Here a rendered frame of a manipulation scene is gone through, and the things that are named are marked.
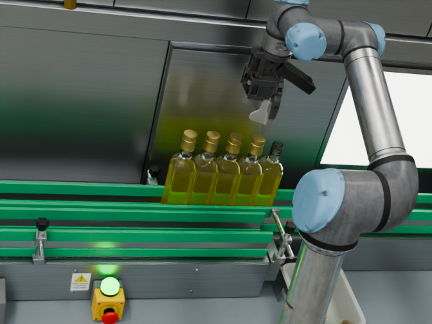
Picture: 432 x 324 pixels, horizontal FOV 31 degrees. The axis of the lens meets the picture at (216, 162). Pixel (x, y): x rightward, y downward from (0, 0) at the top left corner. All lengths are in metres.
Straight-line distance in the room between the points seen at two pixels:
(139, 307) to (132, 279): 0.08
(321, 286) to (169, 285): 0.57
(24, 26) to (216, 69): 0.47
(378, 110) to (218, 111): 0.55
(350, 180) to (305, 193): 0.09
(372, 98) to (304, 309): 0.44
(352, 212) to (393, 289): 0.89
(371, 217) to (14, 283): 0.89
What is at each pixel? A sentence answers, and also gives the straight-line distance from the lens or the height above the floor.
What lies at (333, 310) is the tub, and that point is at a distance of 2.12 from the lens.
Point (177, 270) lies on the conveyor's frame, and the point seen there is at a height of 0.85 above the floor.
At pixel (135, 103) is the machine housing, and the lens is 1.98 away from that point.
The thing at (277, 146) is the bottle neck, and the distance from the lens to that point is 1.95.
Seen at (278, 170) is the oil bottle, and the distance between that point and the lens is 1.98.
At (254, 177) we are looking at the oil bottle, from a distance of 1.97.
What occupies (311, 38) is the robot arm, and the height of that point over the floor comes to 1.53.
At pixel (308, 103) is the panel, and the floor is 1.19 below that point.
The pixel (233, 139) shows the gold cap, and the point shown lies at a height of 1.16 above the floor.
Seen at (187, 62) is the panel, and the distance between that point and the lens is 1.91.
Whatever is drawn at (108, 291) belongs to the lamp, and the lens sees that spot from 1.89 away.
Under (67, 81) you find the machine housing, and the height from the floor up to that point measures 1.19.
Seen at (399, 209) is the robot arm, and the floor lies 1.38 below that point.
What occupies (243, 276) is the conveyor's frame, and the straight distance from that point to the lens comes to 2.02.
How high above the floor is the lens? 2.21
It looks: 36 degrees down
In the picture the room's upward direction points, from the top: 15 degrees clockwise
